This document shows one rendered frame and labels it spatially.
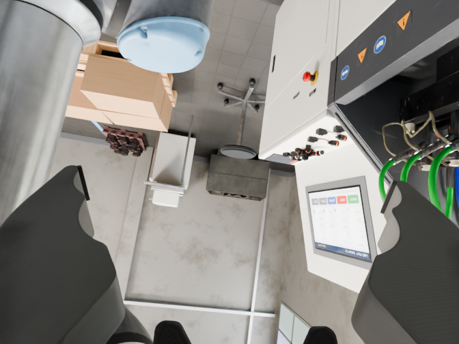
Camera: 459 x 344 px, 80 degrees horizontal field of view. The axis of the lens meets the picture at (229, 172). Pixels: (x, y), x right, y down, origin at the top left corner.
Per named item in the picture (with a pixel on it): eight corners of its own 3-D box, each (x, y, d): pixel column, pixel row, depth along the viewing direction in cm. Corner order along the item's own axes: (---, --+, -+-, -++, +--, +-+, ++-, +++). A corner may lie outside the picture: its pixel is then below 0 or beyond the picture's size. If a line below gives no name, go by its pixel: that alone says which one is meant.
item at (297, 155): (303, 141, 114) (302, 154, 113) (326, 146, 115) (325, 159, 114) (281, 153, 136) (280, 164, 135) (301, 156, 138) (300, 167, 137)
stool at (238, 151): (206, 93, 307) (197, 151, 296) (231, 69, 250) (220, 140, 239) (253, 109, 332) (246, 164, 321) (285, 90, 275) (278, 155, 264)
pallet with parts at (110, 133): (115, 140, 600) (111, 157, 594) (101, 124, 493) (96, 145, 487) (149, 146, 611) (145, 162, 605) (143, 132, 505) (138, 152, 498)
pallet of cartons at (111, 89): (63, 76, 314) (52, 114, 306) (11, 22, 227) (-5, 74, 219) (177, 96, 325) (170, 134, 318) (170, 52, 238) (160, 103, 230)
